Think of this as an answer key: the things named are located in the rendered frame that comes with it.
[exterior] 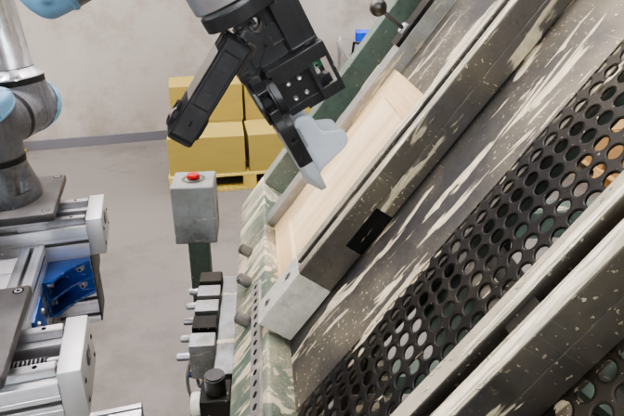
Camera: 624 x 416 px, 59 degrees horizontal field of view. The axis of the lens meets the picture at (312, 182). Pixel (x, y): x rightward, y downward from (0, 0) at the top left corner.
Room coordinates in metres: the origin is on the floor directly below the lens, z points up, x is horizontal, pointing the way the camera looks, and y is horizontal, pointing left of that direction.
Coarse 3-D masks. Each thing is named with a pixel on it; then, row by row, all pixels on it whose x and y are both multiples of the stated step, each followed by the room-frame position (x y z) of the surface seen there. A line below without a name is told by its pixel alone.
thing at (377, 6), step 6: (372, 0) 1.25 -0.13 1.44; (378, 0) 1.24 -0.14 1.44; (372, 6) 1.23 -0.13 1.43; (378, 6) 1.23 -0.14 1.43; (384, 6) 1.23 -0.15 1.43; (372, 12) 1.24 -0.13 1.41; (378, 12) 1.23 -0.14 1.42; (384, 12) 1.24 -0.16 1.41; (390, 18) 1.27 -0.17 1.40; (396, 24) 1.28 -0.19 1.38; (402, 24) 1.30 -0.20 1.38; (408, 24) 1.30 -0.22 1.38; (402, 30) 1.29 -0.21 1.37
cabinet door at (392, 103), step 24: (384, 96) 1.21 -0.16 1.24; (408, 96) 1.10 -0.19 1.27; (360, 120) 1.24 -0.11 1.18; (384, 120) 1.12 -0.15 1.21; (360, 144) 1.14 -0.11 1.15; (336, 168) 1.17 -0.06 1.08; (360, 168) 1.05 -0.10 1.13; (312, 192) 1.20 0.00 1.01; (336, 192) 1.07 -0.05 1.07; (288, 216) 1.22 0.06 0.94; (312, 216) 1.09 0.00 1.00; (288, 240) 1.11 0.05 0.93; (288, 264) 1.02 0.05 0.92
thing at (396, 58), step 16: (448, 0) 1.29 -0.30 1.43; (432, 16) 1.29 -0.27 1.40; (416, 32) 1.28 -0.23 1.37; (400, 48) 1.28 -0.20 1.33; (416, 48) 1.28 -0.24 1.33; (384, 64) 1.29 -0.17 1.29; (400, 64) 1.28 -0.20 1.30; (368, 80) 1.32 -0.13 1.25; (384, 80) 1.28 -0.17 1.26; (368, 96) 1.27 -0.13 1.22; (352, 112) 1.27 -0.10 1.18; (288, 192) 1.27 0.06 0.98; (272, 208) 1.29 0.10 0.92; (288, 208) 1.26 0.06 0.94; (272, 224) 1.25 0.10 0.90
